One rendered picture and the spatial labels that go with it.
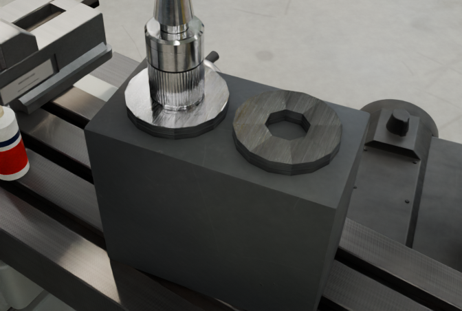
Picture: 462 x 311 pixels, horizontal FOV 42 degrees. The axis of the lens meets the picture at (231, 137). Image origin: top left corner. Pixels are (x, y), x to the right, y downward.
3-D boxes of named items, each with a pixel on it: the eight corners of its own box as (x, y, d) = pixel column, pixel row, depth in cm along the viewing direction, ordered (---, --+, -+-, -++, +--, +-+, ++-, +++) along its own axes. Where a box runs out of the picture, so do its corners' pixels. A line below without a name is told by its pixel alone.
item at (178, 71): (144, 107, 50) (138, 50, 46) (156, 73, 54) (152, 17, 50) (199, 113, 50) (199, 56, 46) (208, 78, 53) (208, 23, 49)
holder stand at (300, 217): (159, 180, 71) (148, 39, 57) (340, 240, 65) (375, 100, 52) (106, 259, 63) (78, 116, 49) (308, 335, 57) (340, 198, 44)
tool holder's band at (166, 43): (138, 50, 46) (137, 39, 45) (152, 17, 50) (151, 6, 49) (199, 56, 46) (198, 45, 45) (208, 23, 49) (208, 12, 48)
